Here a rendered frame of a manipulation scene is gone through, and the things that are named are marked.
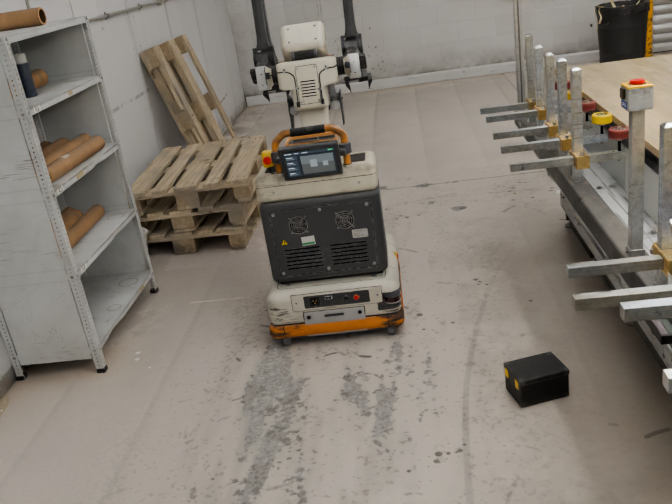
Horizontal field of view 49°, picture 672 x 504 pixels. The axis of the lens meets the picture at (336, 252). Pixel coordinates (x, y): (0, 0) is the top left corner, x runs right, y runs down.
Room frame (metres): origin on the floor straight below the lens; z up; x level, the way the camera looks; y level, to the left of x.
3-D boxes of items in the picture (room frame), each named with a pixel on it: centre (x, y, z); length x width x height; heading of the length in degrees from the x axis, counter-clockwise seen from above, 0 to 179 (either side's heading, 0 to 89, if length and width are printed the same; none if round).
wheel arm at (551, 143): (3.00, -0.97, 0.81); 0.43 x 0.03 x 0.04; 83
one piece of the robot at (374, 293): (3.05, 0.03, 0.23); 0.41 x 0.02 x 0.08; 84
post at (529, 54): (3.78, -1.11, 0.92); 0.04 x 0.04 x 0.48; 83
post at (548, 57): (3.28, -1.05, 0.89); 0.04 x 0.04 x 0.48; 83
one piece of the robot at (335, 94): (3.66, -0.01, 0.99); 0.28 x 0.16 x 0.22; 84
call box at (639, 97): (2.05, -0.90, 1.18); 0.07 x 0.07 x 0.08; 83
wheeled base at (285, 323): (3.37, 0.02, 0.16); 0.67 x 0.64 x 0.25; 174
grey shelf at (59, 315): (3.58, 1.33, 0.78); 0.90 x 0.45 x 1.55; 173
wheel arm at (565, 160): (2.75, -0.94, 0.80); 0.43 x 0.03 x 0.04; 83
